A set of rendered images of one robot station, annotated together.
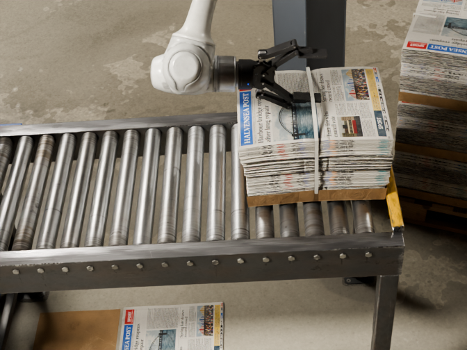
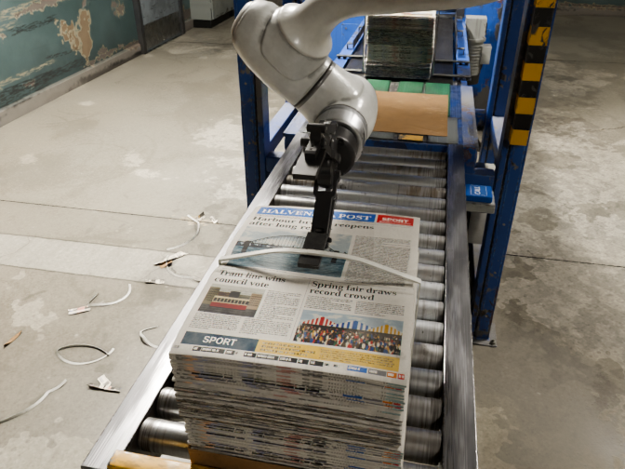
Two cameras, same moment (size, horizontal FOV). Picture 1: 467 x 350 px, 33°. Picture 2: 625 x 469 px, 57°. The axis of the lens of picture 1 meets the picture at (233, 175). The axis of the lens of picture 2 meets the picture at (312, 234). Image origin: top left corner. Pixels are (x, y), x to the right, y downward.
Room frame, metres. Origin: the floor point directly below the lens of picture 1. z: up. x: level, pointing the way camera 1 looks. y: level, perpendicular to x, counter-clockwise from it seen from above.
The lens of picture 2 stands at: (1.60, -0.88, 1.49)
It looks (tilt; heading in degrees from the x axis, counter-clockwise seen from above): 31 degrees down; 97
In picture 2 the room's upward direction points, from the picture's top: straight up
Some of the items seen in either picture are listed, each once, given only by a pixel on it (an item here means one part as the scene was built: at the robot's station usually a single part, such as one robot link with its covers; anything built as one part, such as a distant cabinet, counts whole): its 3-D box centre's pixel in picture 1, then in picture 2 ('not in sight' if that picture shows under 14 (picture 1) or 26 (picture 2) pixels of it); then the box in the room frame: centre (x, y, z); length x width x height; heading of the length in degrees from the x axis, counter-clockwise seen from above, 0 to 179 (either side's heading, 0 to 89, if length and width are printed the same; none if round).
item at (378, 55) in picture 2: not in sight; (402, 37); (1.66, 1.82, 0.93); 0.38 x 0.30 x 0.26; 85
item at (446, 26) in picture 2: not in sight; (406, 50); (1.71, 2.38, 0.75); 1.53 x 0.64 x 0.10; 85
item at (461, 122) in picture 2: not in sight; (387, 117); (1.61, 1.26, 0.75); 0.70 x 0.65 x 0.10; 85
